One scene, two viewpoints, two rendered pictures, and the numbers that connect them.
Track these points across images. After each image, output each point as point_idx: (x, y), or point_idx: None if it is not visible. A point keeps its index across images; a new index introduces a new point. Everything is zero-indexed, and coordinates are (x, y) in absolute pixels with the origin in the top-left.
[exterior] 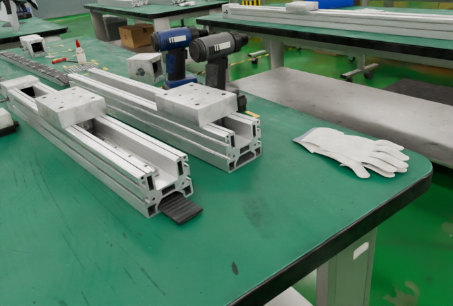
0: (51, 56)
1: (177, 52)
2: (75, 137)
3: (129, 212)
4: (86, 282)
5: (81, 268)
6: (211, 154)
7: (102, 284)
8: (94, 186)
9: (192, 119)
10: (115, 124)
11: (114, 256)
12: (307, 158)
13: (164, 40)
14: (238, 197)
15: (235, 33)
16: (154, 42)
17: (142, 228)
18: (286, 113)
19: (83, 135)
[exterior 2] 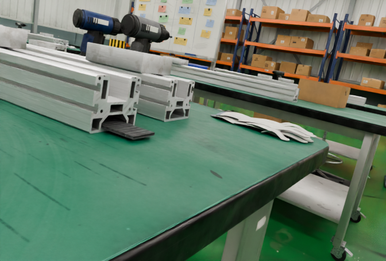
0: None
1: (96, 35)
2: None
3: (61, 126)
4: (20, 167)
5: (7, 156)
6: (146, 103)
7: (47, 170)
8: (3, 105)
9: (133, 64)
10: (40, 54)
11: (55, 152)
12: (230, 126)
13: (88, 18)
14: (184, 134)
15: (162, 25)
16: (78, 16)
17: (85, 138)
18: (193, 104)
19: (2, 49)
